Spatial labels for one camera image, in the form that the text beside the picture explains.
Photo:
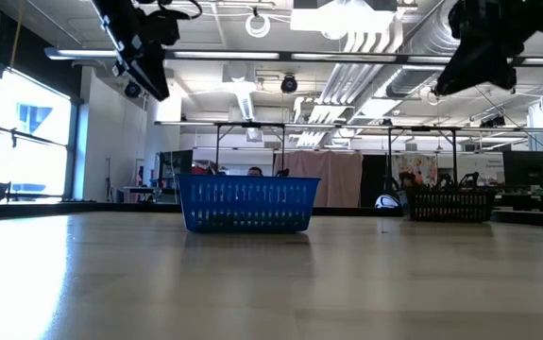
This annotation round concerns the black plastic basket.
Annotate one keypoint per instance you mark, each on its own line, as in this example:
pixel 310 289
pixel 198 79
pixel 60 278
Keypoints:
pixel 450 205

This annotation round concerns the blue and white round object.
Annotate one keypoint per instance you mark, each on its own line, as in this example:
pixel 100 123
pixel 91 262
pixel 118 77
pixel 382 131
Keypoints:
pixel 386 202

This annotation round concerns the large black monitor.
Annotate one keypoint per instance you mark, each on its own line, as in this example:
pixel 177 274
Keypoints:
pixel 528 167

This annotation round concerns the black overhead light bar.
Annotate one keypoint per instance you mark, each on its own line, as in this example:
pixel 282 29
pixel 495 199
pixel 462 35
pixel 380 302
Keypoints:
pixel 285 56

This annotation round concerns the blue plastic basket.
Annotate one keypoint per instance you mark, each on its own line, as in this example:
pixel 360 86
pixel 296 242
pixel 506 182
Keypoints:
pixel 247 203

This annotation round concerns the black round ceiling spotlight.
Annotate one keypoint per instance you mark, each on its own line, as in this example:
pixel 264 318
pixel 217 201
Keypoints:
pixel 131 90
pixel 289 84

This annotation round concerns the black aluminium table frame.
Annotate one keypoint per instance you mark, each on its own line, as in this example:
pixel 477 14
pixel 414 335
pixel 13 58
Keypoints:
pixel 39 208

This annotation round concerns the black distant robot arm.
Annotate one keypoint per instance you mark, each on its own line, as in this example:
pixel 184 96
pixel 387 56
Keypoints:
pixel 467 179

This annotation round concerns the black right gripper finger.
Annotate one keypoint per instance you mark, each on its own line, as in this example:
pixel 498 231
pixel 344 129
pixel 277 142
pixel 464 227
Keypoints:
pixel 464 71
pixel 504 78

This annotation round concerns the pink curtain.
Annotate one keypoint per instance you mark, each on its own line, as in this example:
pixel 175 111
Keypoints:
pixel 342 175

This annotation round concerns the person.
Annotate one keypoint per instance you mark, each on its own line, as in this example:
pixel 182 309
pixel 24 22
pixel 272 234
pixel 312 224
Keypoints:
pixel 254 171

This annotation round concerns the silver ventilation duct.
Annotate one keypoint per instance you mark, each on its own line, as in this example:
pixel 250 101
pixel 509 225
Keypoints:
pixel 422 42

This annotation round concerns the black metal frame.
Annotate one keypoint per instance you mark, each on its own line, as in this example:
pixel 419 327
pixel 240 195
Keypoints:
pixel 422 128
pixel 252 124

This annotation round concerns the white ceiling pipes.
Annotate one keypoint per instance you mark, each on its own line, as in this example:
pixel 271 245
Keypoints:
pixel 346 80

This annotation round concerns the bright window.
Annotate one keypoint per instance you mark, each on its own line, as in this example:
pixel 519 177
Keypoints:
pixel 25 165

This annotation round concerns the floral curtain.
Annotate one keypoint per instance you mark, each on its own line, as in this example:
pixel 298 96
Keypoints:
pixel 415 163

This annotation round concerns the white desk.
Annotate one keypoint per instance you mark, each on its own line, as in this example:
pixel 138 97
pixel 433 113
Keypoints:
pixel 134 189

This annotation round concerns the black ceiling spotlight row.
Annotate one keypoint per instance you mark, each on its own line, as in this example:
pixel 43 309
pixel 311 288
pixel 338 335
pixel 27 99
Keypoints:
pixel 493 122

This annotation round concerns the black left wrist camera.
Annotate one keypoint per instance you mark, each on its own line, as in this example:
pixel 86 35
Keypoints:
pixel 164 26

